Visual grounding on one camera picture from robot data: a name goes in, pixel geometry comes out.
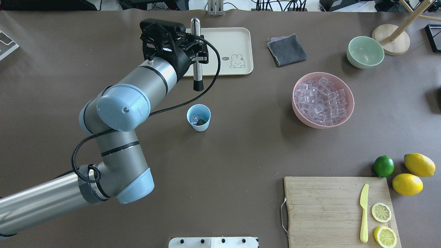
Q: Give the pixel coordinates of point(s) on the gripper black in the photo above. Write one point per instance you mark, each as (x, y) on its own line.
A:
(181, 59)

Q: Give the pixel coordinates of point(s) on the clear plastic ice cube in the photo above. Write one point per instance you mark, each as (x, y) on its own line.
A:
(193, 119)

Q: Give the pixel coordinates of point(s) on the strawberry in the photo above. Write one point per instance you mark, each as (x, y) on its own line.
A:
(200, 122)

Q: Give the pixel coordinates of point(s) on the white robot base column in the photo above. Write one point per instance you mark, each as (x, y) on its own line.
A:
(214, 242)

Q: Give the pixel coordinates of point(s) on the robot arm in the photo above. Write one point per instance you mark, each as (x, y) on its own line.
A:
(110, 162)

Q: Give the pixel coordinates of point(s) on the light blue plastic cup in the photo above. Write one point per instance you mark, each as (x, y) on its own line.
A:
(203, 112)

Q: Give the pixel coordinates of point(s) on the cream tray with bear drawing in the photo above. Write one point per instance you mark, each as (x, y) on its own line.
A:
(234, 45)

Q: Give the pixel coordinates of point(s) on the grey folded cloth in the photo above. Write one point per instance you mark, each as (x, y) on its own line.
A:
(286, 50)

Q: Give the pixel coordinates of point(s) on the pink bowl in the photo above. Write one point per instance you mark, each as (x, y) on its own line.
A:
(322, 100)

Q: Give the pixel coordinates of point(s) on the mint green bowl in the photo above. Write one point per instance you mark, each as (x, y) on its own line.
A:
(364, 52)

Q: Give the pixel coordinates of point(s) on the wooden cutting board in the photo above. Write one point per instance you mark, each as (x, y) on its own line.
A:
(324, 211)

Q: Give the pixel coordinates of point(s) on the green lime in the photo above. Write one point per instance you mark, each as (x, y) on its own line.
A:
(384, 166)

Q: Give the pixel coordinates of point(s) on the yellow plastic knife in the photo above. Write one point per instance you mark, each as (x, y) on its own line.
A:
(364, 223)

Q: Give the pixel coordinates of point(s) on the lemon slice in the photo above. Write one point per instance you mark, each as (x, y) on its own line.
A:
(385, 237)
(381, 212)

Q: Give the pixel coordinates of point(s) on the yellow lemon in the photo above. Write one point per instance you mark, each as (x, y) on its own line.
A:
(419, 164)
(407, 184)

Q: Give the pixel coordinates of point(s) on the white wire cup rack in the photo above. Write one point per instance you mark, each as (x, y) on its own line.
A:
(7, 45)

